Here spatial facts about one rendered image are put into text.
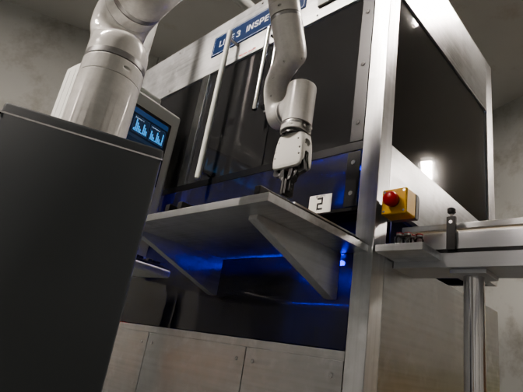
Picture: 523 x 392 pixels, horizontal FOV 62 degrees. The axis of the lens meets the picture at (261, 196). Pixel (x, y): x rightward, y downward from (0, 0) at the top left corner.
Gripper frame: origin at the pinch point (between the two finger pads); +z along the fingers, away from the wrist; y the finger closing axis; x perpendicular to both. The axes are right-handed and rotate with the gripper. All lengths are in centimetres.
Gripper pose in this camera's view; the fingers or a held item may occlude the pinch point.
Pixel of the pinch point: (286, 188)
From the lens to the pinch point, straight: 113.4
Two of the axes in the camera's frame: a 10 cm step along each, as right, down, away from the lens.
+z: -1.6, 9.3, -3.4
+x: -6.8, -3.5, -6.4
